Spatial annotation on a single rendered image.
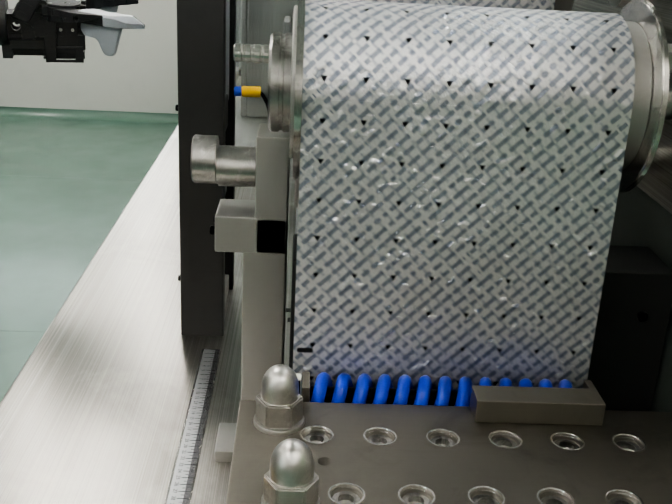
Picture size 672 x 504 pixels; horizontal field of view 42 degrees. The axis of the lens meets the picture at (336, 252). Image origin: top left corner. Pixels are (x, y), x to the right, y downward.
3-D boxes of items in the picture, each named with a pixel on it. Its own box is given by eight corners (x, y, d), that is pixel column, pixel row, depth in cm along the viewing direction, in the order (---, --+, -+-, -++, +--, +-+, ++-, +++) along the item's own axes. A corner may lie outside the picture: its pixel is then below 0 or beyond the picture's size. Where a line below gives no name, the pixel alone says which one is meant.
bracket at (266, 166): (214, 433, 85) (214, 120, 75) (281, 435, 86) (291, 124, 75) (209, 463, 81) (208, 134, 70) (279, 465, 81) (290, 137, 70)
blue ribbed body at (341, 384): (309, 402, 70) (310, 363, 69) (575, 409, 71) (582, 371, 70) (309, 426, 67) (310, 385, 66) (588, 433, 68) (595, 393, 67)
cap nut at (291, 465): (262, 485, 56) (263, 423, 55) (319, 486, 56) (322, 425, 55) (259, 522, 53) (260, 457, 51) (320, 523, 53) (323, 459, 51)
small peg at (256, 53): (234, 61, 68) (234, 42, 68) (270, 62, 68) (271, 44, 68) (232, 62, 67) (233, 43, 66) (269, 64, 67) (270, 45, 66)
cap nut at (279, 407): (254, 407, 65) (255, 353, 63) (304, 409, 65) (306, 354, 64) (251, 435, 61) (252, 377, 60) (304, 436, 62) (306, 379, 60)
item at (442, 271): (292, 385, 70) (300, 159, 64) (582, 393, 71) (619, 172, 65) (291, 388, 70) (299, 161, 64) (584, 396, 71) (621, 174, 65)
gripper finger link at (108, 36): (145, 59, 125) (90, 47, 128) (144, 17, 122) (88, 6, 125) (133, 64, 123) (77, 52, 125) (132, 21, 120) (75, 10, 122)
